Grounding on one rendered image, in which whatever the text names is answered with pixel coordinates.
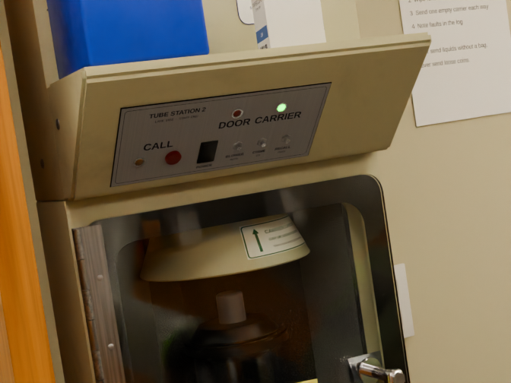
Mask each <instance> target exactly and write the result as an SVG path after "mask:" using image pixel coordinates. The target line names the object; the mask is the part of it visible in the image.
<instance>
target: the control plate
mask: <svg viewBox="0 0 511 383"><path fill-rule="evenodd" d="M331 84H332V82H327V83H321V84H309V85H303V86H296V87H284V88H278V89H271V90H260V91H253V92H247V93H235V94H229V95H223V96H215V97H204V98H198V99H191V100H180V101H173V102H167V103H155V104H148V105H142V106H130V107H124V108H120V114H119V124H118V131H117V136H116V147H115V153H114V159H113V169H112V175H111V181H110V187H115V186H120V185H129V184H134V183H139V182H148V181H153V180H158V179H167V178H172V177H177V176H186V175H191V174H196V173H205V172H210V171H215V170H219V169H229V168H234V167H238V166H248V165H252V164H257V163H267V162H271V161H276V160H286V159H290V158H295V157H305V156H308V155H309V151H310V148H311V145H312V142H313V139H314V136H315V133H316V129H317V127H318V124H319V120H320V117H321V114H322V111H323V108H324V105H325V101H326V98H327V96H328V93H329V89H330V87H331ZM280 103H286V104H287V108H286V109H285V110H284V111H283V112H277V111H276V106H277V105H278V104H280ZM235 109H241V110H242V111H243V114H242V115H241V116H240V117H239V118H237V119H234V118H233V117H232V115H231V114H232V112H233V111H234V110H235ZM285 135H290V142H289V143H288V144H286V143H284V142H282V141H281V139H282V137H283V136H285ZM262 138H264V139H267V141H266V145H265V147H260V146H259V145H257V143H258V140H260V139H262ZM217 140H218V144H217V150H216V153H215V157H214V161H211V162H207V163H197V159H198V153H199V150H200V146H201V142H207V141H217ZM236 142H241V143H243V144H242V149H241V150H239V151H238V150H234V149H233V144H235V143H236ZM174 150H177V151H179V152H180V154H181V156H182V157H181V160H180V161H179V162H178V163H176V164H173V165H169V164H167V162H166V160H165V156H166V155H167V154H168V153H169V152H171V151H174ZM139 157H143V158H144V159H145V163H144V165H143V166H140V167H136V166H134V164H133V163H134V161H135V159H137V158H139Z"/></svg>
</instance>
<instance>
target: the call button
mask: <svg viewBox="0 0 511 383"><path fill-rule="evenodd" d="M181 157H182V156H181V154H180V152H179V151H177V150H174V151H171V152H169V153H168V154H167V155H166V156H165V160H166V162H167V164H169V165H173V164H176V163H178V162H179V161H180V160H181Z"/></svg>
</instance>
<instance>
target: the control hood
mask: <svg viewBox="0 0 511 383"><path fill-rule="evenodd" d="M431 42H432V40H431V35H428V33H427V32H425V33H410V34H403V35H395V36H381V37H374V38H366V39H358V40H344V41H336V42H328V43H314V44H306V45H299V46H285V47H277V48H269V49H255V50H247V51H240V52H225V53H218V54H210V55H196V56H188V57H181V58H173V59H158V60H151V61H143V62H129V63H122V64H114V65H100V66H92V67H84V68H82V69H80V70H78V71H76V72H74V73H72V74H70V75H68V76H66V77H64V78H62V79H60V80H58V81H56V82H54V83H52V84H50V87H48V88H47V93H48V98H49V107H50V112H51V117H52V126H53V131H54V136H55V141H56V150H57V155H58V160H59V169H60V174H61V179H62V188H63V193H64V198H68V200H69V201H76V200H81V199H87V198H95V197H100V196H105V195H114V194H118V193H123V192H133V191H137V190H142V189H147V188H156V187H161V186H165V185H175V184H179V183H184V182H193V181H198V180H203V179H212V178H217V177H221V176H230V175H235V174H240V173H248V172H254V171H259V170H264V169H272V168H277V167H282V166H290V165H295V164H301V163H309V162H314V161H319V160H327V159H332V158H337V157H346V156H351V155H356V154H365V153H369V152H374V151H379V150H387V148H388V147H390V145H391V143H392V139H393V138H394V135H395V132H396V130H397V127H398V124H399V122H400V120H401V118H402V115H403V112H404V111H405V107H406V105H407V103H408V100H409V97H410V95H411V92H412V90H413V88H414V85H415V82H416V80H417V76H418V75H419V72H420V70H421V67H422V64H423V63H424V60H425V57H426V55H427V52H428V49H429V48H430V44H431ZM327 82H332V84H331V87H330V89H329V92H328V96H327V98H326V101H325V105H324V108H323V111H322V114H321V117H320V120H319V124H318V127H317V129H316V133H315V136H314V139H313V142H312V145H311V148H310V151H309V155H308V156H305V157H295V158H290V159H286V160H276V161H271V162H267V163H257V164H252V165H248V166H238V167H234V168H229V169H219V170H215V171H210V172H205V173H196V174H191V175H186V176H177V177H172V178H167V179H158V180H153V181H148V182H139V183H134V184H129V185H120V186H115V187H110V181H111V175H112V169H113V159H114V153H115V147H116V136H117V131H118V124H119V114H120V108H124V107H130V106H142V105H148V104H155V103H167V102H173V101H180V100H191V99H198V98H204V97H215V96H223V95H229V94H235V93H247V92H253V91H260V90H271V89H278V88H284V87H296V86H303V85H309V84H321V83H327Z"/></svg>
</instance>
